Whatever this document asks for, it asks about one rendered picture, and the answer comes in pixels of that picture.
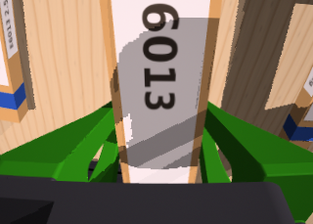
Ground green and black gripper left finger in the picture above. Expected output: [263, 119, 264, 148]
[0, 101, 119, 183]

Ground tan cardboard box with blue bands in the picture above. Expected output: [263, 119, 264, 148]
[0, 0, 28, 123]

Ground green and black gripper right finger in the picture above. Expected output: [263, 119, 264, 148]
[199, 101, 313, 224]

